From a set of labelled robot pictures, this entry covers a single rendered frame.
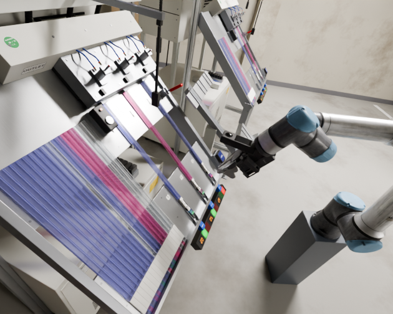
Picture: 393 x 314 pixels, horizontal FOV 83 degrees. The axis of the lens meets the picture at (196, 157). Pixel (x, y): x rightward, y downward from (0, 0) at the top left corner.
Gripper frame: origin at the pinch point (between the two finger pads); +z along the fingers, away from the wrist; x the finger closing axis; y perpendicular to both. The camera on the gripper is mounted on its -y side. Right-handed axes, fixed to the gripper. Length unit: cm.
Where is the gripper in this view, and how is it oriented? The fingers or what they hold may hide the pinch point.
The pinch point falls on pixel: (218, 169)
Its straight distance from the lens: 81.5
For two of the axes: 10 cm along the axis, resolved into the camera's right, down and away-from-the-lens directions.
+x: 3.7, -5.7, 7.4
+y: 7.3, 6.7, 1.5
